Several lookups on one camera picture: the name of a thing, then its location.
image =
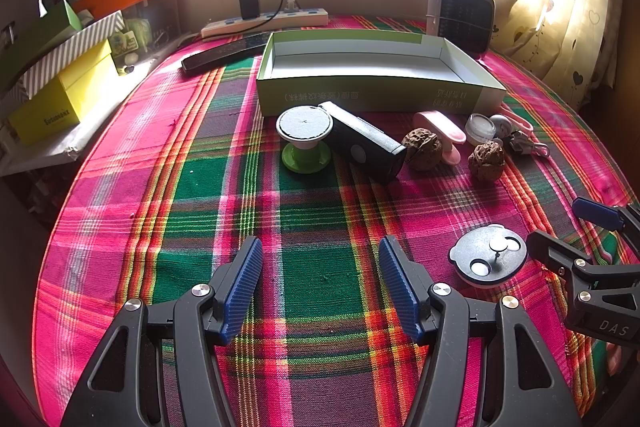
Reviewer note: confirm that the brown walnut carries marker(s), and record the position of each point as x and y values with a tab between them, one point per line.
487	161
423	149

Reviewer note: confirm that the black smartphone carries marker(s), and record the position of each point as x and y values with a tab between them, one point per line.
227	53

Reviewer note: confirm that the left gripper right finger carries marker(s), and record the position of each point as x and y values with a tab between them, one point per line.
520	382

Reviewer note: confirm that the white plug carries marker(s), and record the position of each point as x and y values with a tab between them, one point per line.
291	6

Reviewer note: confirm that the white green thread spool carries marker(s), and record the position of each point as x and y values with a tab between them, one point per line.
305	127

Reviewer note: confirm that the black rectangular case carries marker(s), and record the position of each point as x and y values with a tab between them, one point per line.
378	154

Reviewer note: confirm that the green box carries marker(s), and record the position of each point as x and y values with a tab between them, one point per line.
58	25

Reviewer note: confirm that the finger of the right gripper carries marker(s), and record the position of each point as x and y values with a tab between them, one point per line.
560	251
621	219

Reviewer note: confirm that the green white cardboard tray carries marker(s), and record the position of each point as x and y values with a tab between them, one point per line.
373	71

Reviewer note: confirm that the striped grey white box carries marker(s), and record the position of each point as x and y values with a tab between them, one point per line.
35	78

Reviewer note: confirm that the white egg-shaped keychain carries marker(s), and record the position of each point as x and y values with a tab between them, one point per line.
503	126

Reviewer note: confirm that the black charger adapter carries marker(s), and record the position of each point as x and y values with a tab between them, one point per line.
249	9

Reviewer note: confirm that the grey black desk heater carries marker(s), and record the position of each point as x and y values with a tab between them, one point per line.
466	23

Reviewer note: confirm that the small white round jar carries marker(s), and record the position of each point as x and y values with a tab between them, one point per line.
479	129

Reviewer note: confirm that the yellow box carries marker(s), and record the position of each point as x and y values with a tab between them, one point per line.
68	97

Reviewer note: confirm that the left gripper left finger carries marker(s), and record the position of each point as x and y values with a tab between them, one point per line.
123	385

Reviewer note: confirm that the white power strip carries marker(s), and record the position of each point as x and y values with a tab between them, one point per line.
285	19

